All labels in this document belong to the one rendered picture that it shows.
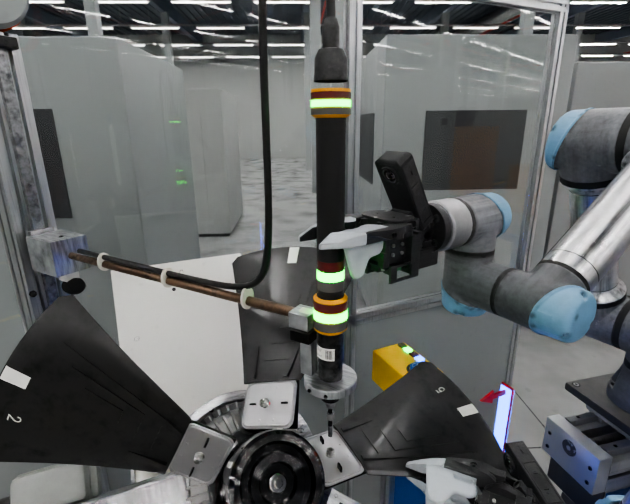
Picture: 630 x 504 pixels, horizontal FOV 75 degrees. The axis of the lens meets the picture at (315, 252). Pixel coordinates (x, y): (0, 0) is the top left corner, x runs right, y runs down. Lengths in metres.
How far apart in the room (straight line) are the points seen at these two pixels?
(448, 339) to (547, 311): 1.20
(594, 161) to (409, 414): 0.56
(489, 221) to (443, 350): 1.18
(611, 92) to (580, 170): 3.40
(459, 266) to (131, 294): 0.61
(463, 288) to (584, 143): 0.37
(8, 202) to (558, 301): 0.96
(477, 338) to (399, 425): 1.25
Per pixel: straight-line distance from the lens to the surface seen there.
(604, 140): 0.89
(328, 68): 0.45
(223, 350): 0.85
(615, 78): 4.32
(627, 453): 1.14
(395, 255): 0.54
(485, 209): 0.66
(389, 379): 1.07
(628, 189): 0.76
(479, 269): 0.67
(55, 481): 0.76
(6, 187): 0.99
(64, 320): 0.59
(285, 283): 0.67
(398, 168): 0.51
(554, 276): 0.64
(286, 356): 0.62
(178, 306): 0.86
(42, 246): 0.93
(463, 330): 1.82
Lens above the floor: 1.63
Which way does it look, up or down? 17 degrees down
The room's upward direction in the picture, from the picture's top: 1 degrees counter-clockwise
